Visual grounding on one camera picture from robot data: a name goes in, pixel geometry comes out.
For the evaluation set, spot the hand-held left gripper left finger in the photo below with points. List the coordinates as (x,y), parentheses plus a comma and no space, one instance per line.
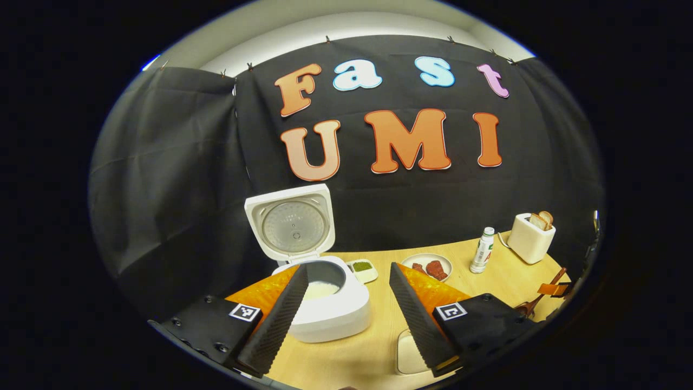
(281,325)

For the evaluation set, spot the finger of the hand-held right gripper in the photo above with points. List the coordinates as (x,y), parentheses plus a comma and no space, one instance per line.
(555,290)

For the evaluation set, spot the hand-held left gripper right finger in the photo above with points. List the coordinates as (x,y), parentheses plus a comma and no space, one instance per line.
(417,327)

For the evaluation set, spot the brown wooden spoon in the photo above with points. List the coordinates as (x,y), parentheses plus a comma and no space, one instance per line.
(544,300)

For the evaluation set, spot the white rice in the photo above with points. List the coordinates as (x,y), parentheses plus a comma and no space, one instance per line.
(322,291)

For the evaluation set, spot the white rice cooker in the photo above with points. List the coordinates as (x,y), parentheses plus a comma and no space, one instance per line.
(335,319)

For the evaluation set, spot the white toaster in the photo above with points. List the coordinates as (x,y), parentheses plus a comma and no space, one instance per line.
(528,244)

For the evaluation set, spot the red meat piece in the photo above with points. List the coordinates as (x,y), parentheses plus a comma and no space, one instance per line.
(418,267)
(436,269)

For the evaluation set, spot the toast bread slice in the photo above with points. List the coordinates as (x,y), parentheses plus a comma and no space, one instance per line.
(537,222)
(548,218)

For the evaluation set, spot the white round plate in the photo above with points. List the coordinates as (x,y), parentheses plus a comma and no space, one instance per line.
(427,257)

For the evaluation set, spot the white bottle with green label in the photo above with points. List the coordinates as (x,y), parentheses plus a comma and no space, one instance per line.
(482,252)

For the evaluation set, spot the black backdrop cloth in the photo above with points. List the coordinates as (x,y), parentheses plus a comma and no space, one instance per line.
(162,162)

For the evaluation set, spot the ceiling light panel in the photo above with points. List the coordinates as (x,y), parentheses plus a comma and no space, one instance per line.
(151,63)

